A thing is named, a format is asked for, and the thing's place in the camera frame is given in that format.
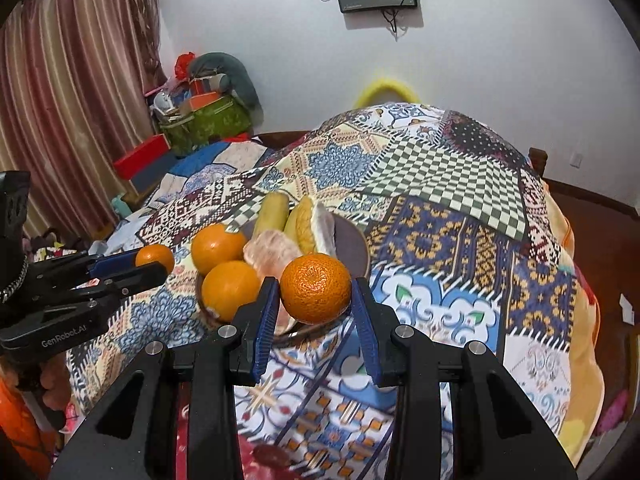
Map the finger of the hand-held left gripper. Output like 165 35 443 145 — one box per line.
27 262 168 318
30 248 140 286

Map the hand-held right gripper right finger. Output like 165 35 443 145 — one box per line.
351 276 578 480

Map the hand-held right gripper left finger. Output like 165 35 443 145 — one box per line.
50 277 281 480

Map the small tangerine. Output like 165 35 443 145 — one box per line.
135 244 176 275
279 253 353 325

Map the large orange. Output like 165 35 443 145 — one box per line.
201 260 262 323
191 223 248 277

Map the pink pomelo segment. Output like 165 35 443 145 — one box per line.
243 229 304 336

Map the dark purple plate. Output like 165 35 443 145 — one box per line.
196 210 372 338

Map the yellow pomelo peel piece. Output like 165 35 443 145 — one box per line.
295 195 338 261

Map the person's left hand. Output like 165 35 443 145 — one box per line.
40 357 72 413

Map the red box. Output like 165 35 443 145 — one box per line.
114 135 171 181

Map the colourful patchwork blanket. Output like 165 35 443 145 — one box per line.
65 102 606 480

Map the blue patchwork quilt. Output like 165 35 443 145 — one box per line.
107 140 281 251

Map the striped brown curtain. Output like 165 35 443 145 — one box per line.
0 0 168 241

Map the green patterned bag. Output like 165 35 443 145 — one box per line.
159 97 252 157

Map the orange box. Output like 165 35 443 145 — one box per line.
187 91 223 111

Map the red plastic bag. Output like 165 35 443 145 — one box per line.
174 52 197 81

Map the yellow fuzzy hoop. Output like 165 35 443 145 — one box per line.
352 76 423 110

